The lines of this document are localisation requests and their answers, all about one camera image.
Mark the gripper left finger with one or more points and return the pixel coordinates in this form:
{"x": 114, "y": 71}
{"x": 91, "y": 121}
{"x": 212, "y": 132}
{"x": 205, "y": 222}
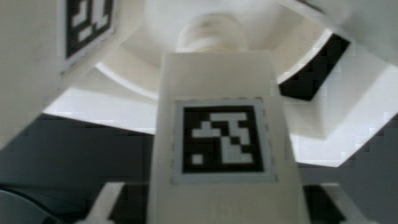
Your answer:
{"x": 120, "y": 206}

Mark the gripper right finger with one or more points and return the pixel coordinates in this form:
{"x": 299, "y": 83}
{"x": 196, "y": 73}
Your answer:
{"x": 331, "y": 206}

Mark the white stool leg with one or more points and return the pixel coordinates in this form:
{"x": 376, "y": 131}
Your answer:
{"x": 59, "y": 35}
{"x": 225, "y": 173}
{"x": 361, "y": 19}

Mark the white round stool seat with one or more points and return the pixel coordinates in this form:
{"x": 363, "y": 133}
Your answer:
{"x": 143, "y": 66}

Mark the white U-shaped boundary frame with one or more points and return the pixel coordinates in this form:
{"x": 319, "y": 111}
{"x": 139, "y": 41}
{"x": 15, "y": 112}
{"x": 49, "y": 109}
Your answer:
{"x": 333, "y": 122}

